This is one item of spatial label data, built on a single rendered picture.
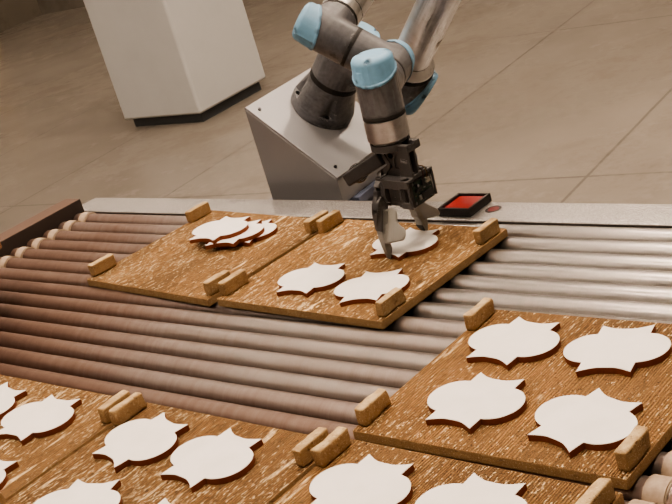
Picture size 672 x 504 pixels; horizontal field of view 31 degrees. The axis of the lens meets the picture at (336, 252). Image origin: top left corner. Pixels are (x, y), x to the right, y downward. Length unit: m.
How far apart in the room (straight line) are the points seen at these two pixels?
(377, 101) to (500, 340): 0.51
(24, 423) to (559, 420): 0.88
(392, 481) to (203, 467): 0.29
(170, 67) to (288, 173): 5.07
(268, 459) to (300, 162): 1.22
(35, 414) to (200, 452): 0.40
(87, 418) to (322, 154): 1.03
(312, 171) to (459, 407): 1.22
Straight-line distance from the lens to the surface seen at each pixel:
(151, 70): 7.96
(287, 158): 2.78
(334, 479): 1.55
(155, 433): 1.81
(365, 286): 2.07
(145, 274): 2.49
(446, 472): 1.51
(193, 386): 1.98
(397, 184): 2.11
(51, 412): 2.01
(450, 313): 1.96
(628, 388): 1.60
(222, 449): 1.70
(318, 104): 2.81
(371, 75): 2.05
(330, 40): 2.16
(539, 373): 1.68
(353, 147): 2.82
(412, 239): 2.21
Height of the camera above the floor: 1.73
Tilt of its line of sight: 20 degrees down
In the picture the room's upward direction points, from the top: 17 degrees counter-clockwise
